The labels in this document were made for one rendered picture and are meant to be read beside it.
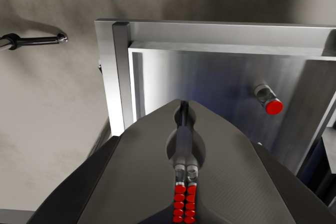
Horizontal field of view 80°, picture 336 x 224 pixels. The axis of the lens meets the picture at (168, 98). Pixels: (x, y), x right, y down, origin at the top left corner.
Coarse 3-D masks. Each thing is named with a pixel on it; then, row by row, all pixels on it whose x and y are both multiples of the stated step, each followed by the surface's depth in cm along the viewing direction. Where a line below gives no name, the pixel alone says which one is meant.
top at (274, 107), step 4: (272, 100) 25; (276, 100) 25; (268, 104) 25; (272, 104) 25; (276, 104) 25; (280, 104) 25; (268, 108) 25; (272, 108) 25; (276, 108) 25; (280, 108) 25; (268, 112) 26; (272, 112) 26; (276, 112) 26
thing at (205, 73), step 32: (160, 64) 28; (192, 64) 28; (224, 64) 28; (256, 64) 27; (288, 64) 27; (320, 64) 27; (160, 96) 31; (192, 96) 30; (224, 96) 30; (288, 96) 29; (320, 96) 28; (256, 128) 33; (288, 128) 32; (192, 160) 37; (288, 160) 34
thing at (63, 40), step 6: (6, 36) 104; (12, 36) 105; (18, 36) 108; (54, 36) 110; (60, 36) 115; (66, 36) 115; (18, 42) 106; (24, 42) 106; (30, 42) 107; (36, 42) 107; (42, 42) 108; (48, 42) 109; (54, 42) 110; (12, 48) 107
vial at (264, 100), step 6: (264, 84) 28; (258, 90) 28; (264, 90) 27; (270, 90) 27; (258, 96) 28; (264, 96) 26; (270, 96) 26; (276, 96) 26; (264, 102) 26; (264, 108) 26
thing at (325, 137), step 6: (330, 120) 31; (330, 126) 32; (324, 132) 31; (330, 132) 31; (324, 138) 31; (330, 138) 31; (324, 144) 30; (330, 144) 30; (330, 150) 30; (330, 156) 30; (330, 162) 29; (330, 168) 29
